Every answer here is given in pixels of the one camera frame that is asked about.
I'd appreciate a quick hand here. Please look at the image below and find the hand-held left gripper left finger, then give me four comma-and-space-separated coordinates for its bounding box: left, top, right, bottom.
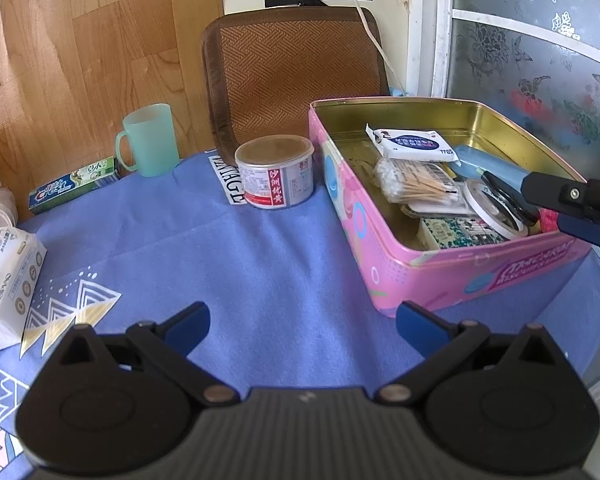
30, 302, 241, 406

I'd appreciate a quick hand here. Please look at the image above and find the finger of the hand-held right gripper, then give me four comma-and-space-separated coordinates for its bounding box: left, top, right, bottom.
522, 172, 600, 221
555, 214, 600, 252

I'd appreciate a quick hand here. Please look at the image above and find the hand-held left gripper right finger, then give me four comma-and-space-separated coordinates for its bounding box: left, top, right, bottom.
376, 301, 586, 405

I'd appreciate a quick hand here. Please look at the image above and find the pink knitted cloth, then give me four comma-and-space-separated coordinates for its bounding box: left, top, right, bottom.
536, 207, 564, 234

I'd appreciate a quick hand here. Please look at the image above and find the white tape roll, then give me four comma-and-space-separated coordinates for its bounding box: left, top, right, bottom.
462, 179, 529, 240

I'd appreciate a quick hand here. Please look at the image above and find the blue plastic case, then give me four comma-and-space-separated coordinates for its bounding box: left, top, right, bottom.
452, 145, 536, 196

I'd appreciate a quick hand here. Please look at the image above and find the pink tin box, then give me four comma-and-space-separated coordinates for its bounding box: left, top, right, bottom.
308, 97, 594, 313

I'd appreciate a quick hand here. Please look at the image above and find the green print tissue pack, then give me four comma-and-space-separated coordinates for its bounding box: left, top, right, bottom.
419, 216, 503, 252

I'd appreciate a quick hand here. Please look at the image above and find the clear plastic box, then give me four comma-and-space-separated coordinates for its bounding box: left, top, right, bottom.
405, 200, 468, 219

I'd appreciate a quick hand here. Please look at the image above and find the cotton swab bag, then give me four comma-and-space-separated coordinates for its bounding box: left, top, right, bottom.
374, 157, 461, 206

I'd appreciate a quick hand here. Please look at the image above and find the small wet wipes pack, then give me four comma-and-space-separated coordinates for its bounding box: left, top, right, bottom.
365, 124, 458, 163

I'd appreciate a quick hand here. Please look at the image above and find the large white tissue pack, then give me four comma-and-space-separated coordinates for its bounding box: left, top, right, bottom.
0, 227, 47, 354

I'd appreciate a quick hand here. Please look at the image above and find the blue printed tablecloth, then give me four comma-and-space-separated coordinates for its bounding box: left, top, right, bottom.
0, 147, 600, 467

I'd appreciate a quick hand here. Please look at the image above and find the floral frosted glass window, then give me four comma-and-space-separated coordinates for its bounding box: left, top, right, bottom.
407, 0, 600, 401

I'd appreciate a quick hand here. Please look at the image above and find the round tin can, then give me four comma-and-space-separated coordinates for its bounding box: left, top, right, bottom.
235, 136, 316, 210

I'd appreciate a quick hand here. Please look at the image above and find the toothpaste box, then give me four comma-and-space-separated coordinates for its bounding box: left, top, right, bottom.
28, 156, 121, 215

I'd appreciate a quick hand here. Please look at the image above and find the green plastic cup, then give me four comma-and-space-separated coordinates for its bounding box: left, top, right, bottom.
115, 104, 181, 178

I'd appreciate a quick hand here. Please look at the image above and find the brown woven seat mat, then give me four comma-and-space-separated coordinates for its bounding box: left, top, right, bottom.
202, 7, 391, 162

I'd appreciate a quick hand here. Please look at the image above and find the wood-pattern vinyl sheet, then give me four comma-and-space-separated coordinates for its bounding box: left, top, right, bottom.
0, 0, 226, 222

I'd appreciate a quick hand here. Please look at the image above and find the white power cable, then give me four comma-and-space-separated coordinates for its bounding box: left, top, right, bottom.
329, 0, 407, 97

